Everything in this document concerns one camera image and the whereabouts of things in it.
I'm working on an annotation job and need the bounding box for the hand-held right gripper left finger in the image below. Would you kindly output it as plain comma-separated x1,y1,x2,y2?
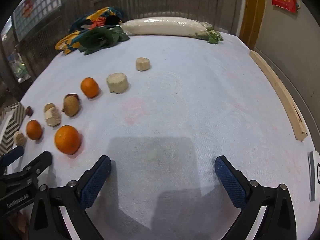
30,155,112,240

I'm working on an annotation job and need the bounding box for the orange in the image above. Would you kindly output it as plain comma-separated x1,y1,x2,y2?
80,77,99,98
54,125,82,155
26,120,43,141

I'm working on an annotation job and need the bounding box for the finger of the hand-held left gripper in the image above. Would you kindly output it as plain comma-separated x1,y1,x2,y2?
0,146,24,167
0,151,53,184

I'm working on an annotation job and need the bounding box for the yellow door frame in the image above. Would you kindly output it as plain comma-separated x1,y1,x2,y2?
239,0,267,52

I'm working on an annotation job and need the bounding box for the white radish in plastic wrap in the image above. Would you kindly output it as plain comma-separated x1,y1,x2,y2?
120,17,224,45

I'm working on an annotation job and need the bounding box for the colourful patterned cloth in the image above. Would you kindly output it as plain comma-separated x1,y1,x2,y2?
55,7,124,55

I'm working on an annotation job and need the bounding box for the striped cardboard box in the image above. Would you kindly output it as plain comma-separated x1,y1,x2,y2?
0,102,27,156

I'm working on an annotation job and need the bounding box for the white tablecloth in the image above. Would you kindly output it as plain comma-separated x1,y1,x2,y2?
20,30,316,240

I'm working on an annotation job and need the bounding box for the white electronic device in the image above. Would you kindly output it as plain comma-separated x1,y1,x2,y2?
307,151,320,202

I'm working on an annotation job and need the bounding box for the green leafy vegetable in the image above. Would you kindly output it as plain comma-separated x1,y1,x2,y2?
79,26,130,55

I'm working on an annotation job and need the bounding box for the stainless steel door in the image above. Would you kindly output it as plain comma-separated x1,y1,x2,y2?
10,0,63,77

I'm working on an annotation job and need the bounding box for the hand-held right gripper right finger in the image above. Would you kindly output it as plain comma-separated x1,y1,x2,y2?
214,155,297,240

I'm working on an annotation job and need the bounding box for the metal fence panel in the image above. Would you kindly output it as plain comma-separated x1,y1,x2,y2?
90,0,223,25

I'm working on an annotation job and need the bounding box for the wooden strip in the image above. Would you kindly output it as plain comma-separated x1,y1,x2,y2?
249,50,308,142

